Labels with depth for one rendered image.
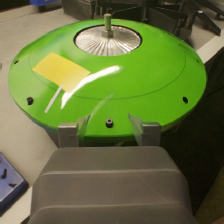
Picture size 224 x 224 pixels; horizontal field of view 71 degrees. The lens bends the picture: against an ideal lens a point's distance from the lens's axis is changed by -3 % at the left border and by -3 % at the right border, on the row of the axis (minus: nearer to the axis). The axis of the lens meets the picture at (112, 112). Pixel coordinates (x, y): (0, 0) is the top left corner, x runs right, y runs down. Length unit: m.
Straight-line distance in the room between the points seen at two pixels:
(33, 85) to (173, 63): 0.18
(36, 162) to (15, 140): 0.07
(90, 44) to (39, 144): 0.22
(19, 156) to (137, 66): 0.27
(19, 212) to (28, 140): 0.13
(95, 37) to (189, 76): 0.15
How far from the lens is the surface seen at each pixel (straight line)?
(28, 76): 0.24
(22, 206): 0.33
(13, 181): 0.34
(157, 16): 0.63
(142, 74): 0.20
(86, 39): 0.27
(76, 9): 0.86
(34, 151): 0.36
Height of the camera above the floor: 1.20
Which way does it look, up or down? 50 degrees down
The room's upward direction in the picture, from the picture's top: 1 degrees clockwise
